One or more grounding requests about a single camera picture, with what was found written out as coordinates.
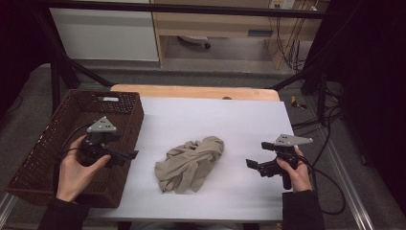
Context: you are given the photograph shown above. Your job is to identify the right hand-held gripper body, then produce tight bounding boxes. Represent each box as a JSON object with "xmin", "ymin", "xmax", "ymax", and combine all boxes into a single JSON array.
[{"xmin": 257, "ymin": 133, "xmax": 315, "ymax": 191}]

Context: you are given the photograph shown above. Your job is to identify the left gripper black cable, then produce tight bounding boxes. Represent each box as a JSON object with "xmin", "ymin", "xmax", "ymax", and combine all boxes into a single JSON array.
[{"xmin": 52, "ymin": 124, "xmax": 94, "ymax": 196}]

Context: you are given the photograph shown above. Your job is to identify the white power strip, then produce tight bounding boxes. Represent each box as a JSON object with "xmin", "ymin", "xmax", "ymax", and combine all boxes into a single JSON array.
[{"xmin": 268, "ymin": 0, "xmax": 297, "ymax": 11}]

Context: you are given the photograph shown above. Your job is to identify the beige cloth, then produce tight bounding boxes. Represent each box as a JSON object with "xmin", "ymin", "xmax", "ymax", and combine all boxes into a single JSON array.
[{"xmin": 154, "ymin": 135, "xmax": 226, "ymax": 195}]

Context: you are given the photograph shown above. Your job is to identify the black metal stand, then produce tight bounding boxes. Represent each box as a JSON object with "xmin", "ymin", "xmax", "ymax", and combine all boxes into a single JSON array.
[
  {"xmin": 269, "ymin": 68, "xmax": 329, "ymax": 127},
  {"xmin": 32, "ymin": 9, "xmax": 115, "ymax": 113}
]

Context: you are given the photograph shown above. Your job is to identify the light wooden desk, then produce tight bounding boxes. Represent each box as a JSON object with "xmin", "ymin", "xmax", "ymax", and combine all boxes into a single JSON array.
[{"xmin": 148, "ymin": 0, "xmax": 330, "ymax": 70}]

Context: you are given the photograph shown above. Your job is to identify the black floor cables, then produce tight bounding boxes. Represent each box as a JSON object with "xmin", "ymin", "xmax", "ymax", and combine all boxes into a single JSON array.
[{"xmin": 291, "ymin": 89, "xmax": 346, "ymax": 169}]

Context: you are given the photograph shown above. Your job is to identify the brown wicker basket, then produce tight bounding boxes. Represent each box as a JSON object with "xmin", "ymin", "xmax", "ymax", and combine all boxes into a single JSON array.
[{"xmin": 4, "ymin": 88, "xmax": 146, "ymax": 210}]

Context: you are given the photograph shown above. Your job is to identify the person's left hand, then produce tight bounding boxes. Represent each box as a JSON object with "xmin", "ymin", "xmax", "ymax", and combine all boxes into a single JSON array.
[{"xmin": 55, "ymin": 134, "xmax": 112, "ymax": 203}]

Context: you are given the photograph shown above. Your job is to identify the wooden table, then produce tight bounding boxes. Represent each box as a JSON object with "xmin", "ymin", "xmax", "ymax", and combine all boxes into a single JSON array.
[{"xmin": 110, "ymin": 83, "xmax": 282, "ymax": 103}]

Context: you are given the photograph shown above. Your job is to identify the black curtain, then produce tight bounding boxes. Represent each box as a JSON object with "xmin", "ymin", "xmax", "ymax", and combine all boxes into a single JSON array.
[
  {"xmin": 0, "ymin": 0, "xmax": 54, "ymax": 119},
  {"xmin": 301, "ymin": 0, "xmax": 406, "ymax": 209}
]

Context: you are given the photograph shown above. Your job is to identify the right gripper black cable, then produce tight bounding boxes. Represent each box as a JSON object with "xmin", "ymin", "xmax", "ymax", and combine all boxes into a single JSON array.
[{"xmin": 297, "ymin": 154, "xmax": 347, "ymax": 216}]

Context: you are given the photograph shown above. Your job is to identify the black metal frame bar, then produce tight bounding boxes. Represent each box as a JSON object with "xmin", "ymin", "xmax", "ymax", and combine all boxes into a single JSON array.
[{"xmin": 30, "ymin": 0, "xmax": 327, "ymax": 20}]

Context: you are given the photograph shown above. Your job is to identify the chair base with caster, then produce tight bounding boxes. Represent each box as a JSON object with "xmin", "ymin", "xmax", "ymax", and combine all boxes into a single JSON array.
[{"xmin": 177, "ymin": 34, "xmax": 213, "ymax": 51}]

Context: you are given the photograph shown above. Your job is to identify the yellow and black tool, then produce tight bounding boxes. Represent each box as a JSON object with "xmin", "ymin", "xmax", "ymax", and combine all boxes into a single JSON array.
[{"xmin": 289, "ymin": 95, "xmax": 308, "ymax": 111}]

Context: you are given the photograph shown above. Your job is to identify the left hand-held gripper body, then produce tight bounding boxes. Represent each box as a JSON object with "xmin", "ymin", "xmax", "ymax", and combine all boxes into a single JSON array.
[{"xmin": 77, "ymin": 116, "xmax": 130, "ymax": 170}]

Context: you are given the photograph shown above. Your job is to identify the white board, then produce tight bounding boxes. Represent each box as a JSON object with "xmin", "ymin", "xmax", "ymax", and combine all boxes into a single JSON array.
[{"xmin": 87, "ymin": 96, "xmax": 295, "ymax": 223}]

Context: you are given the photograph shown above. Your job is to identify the aluminium rail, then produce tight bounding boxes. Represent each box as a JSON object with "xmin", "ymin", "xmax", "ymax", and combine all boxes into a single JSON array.
[
  {"xmin": 314, "ymin": 126, "xmax": 375, "ymax": 230},
  {"xmin": 0, "ymin": 193, "xmax": 17, "ymax": 225}
]

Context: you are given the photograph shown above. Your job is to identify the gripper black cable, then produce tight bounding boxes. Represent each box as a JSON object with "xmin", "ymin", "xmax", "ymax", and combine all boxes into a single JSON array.
[
  {"xmin": 52, "ymin": 124, "xmax": 94, "ymax": 196},
  {"xmin": 297, "ymin": 154, "xmax": 347, "ymax": 216}
]

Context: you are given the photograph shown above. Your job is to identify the hanging cable bundle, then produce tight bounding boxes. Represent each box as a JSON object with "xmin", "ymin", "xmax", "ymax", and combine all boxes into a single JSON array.
[{"xmin": 267, "ymin": 12, "xmax": 309, "ymax": 74}]

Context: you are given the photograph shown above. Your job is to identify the white cabinet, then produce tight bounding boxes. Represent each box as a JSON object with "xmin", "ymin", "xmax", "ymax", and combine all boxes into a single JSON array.
[{"xmin": 49, "ymin": 0, "xmax": 160, "ymax": 62}]

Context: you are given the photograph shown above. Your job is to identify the person's right hand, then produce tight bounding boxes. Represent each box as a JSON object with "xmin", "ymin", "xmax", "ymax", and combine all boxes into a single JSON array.
[{"xmin": 276, "ymin": 145, "xmax": 313, "ymax": 194}]

